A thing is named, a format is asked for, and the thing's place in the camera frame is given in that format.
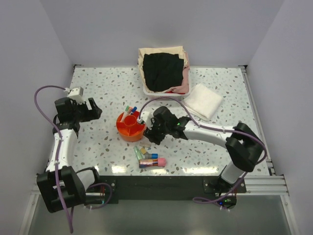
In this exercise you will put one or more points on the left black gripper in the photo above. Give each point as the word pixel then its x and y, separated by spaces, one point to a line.
pixel 93 114

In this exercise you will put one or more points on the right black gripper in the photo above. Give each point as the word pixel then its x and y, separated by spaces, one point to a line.
pixel 151 134

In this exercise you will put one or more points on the small beige eraser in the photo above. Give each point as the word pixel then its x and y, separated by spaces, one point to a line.
pixel 146 145

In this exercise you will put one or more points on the orange round divided organizer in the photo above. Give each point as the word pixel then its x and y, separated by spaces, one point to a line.
pixel 129 129

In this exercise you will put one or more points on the green cap white marker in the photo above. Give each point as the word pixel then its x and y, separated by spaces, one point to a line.
pixel 125 112

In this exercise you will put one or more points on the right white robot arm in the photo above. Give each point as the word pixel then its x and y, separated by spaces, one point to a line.
pixel 243 146

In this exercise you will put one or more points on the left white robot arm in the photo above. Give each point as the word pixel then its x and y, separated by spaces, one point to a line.
pixel 60 173

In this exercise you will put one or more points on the grey blue cap marker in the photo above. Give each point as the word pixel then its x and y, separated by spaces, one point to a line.
pixel 150 156

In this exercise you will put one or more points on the green glue stick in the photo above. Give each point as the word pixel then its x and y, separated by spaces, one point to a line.
pixel 138 153

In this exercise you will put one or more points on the pink cap tube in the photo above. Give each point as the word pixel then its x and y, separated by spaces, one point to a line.
pixel 161 162

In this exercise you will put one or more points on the colourful crayon pack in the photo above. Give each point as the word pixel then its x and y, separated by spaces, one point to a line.
pixel 143 163

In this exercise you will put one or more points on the white plastic basket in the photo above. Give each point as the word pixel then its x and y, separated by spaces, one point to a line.
pixel 162 94

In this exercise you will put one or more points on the pink folded cloth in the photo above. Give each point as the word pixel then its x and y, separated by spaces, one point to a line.
pixel 184 87

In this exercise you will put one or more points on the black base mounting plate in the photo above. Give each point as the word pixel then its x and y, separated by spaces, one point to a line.
pixel 178 188

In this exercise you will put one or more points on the white folded towel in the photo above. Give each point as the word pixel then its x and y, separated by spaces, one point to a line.
pixel 202 102

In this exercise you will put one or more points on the black folded cloth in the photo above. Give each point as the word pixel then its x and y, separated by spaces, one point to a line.
pixel 162 71

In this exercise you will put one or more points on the beige folded cloth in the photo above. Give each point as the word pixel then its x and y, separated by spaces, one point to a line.
pixel 171 50

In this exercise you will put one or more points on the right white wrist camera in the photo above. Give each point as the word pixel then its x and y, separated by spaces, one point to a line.
pixel 145 118

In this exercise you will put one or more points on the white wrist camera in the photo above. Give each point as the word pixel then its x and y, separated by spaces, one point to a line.
pixel 76 94
pixel 145 118

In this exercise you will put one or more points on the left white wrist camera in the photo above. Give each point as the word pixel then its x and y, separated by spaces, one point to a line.
pixel 76 94

